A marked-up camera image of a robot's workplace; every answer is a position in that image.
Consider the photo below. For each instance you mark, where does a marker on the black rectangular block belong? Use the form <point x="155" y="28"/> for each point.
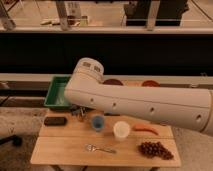
<point x="55" y="121"/>

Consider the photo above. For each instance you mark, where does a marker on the orange bowl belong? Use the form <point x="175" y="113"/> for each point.
<point x="150" y="83"/>

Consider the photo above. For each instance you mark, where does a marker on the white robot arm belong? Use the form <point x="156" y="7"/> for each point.
<point x="180" y="107"/>

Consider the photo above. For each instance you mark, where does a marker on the bunch of dark grapes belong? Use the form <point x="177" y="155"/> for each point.
<point x="155" y="149"/>

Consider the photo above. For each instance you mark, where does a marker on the white cup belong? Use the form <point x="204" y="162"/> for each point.
<point x="121" y="130"/>

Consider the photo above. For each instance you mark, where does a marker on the green plastic tray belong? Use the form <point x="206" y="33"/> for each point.
<point x="55" y="99"/>

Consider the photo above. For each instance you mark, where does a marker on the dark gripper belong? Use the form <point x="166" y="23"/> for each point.
<point x="78" y="111"/>

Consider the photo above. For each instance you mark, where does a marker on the blue cup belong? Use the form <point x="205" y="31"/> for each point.
<point x="97" y="123"/>

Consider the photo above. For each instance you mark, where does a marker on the silver fork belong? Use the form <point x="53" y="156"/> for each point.
<point x="92" y="148"/>

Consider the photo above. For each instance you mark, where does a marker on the orange carrot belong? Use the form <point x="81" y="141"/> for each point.
<point x="144" y="128"/>

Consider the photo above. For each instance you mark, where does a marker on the purple bowl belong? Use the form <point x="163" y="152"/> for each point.
<point x="112" y="82"/>

